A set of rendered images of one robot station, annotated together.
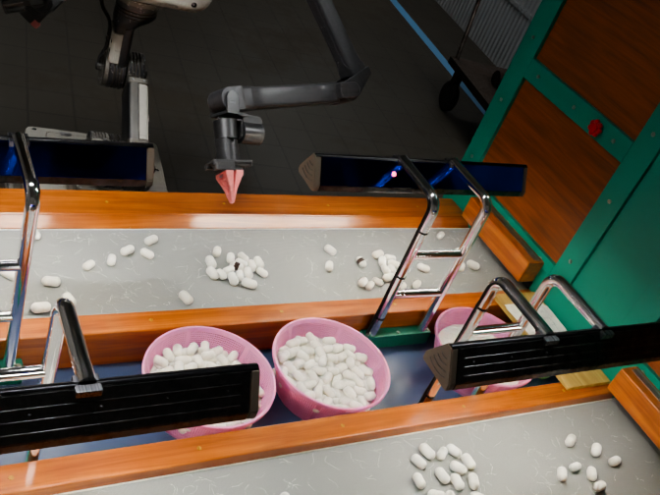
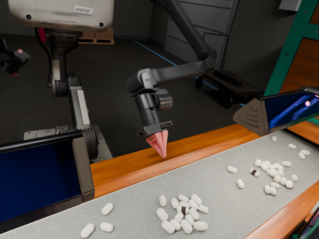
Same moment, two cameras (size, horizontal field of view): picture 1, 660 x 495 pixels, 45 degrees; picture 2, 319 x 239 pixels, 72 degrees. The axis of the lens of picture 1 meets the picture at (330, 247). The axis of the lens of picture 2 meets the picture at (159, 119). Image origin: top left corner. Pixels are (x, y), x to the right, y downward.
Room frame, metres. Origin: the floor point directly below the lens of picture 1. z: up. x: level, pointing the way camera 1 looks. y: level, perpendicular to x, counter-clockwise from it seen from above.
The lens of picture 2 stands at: (1.05, 0.30, 1.25)
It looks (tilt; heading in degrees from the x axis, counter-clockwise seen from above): 28 degrees down; 359
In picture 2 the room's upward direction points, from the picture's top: 10 degrees clockwise
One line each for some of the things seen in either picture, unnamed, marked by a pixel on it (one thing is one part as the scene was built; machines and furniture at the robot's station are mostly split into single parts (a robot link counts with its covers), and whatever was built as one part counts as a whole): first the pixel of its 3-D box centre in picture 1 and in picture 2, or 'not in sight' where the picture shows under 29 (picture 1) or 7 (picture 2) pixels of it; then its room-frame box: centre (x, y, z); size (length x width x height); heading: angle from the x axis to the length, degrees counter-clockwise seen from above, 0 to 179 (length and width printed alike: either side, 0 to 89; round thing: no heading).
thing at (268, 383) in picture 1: (204, 390); not in sight; (1.11, 0.12, 0.72); 0.27 x 0.27 x 0.10
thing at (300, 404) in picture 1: (325, 375); not in sight; (1.29, -0.10, 0.72); 0.27 x 0.27 x 0.10
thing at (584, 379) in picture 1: (549, 337); not in sight; (1.70, -0.61, 0.77); 0.33 x 0.15 x 0.01; 39
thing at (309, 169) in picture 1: (424, 172); (313, 98); (1.67, -0.13, 1.08); 0.62 x 0.08 x 0.07; 129
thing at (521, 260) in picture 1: (501, 237); (314, 132); (2.00, -0.44, 0.83); 0.30 x 0.06 x 0.07; 39
